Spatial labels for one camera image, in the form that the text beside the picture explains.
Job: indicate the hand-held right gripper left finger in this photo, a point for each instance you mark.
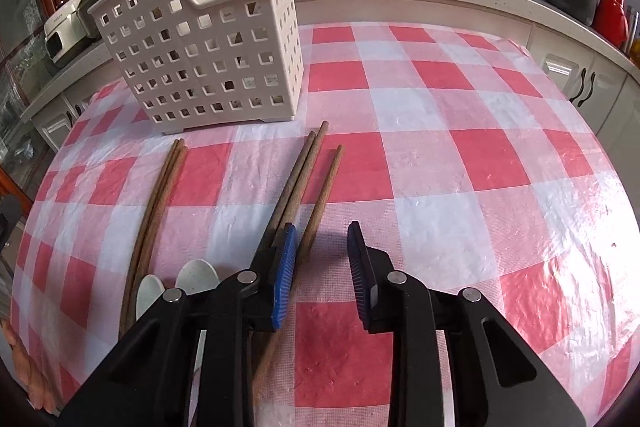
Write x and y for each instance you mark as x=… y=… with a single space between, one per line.
x=282 y=277

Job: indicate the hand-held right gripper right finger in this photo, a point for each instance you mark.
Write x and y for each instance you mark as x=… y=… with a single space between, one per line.
x=357 y=277

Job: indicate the brown wooden chopstick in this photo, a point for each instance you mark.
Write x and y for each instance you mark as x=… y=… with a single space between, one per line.
x=306 y=169
x=162 y=207
x=320 y=202
x=292 y=182
x=151 y=207

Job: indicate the white perforated utensil basket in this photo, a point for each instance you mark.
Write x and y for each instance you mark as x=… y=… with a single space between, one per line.
x=200 y=57

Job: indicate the white kitchen appliance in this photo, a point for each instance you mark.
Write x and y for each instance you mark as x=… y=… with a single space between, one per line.
x=65 y=32

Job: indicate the red thermos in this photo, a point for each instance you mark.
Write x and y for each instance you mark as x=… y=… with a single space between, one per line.
x=610 y=17

